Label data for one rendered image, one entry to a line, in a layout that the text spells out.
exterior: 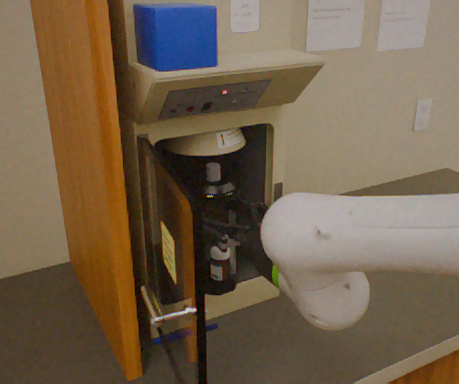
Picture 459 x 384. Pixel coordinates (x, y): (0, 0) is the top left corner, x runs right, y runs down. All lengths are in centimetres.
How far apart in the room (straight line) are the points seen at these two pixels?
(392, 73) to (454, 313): 88
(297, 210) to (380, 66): 120
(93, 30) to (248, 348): 68
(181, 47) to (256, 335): 62
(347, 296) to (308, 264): 10
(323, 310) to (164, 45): 44
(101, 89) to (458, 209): 50
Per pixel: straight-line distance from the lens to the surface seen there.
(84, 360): 111
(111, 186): 83
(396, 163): 198
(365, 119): 181
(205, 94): 86
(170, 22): 79
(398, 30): 182
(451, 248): 58
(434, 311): 127
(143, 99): 83
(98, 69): 78
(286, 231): 64
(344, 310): 73
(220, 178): 100
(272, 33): 100
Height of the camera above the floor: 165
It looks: 24 degrees down
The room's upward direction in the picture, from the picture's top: straight up
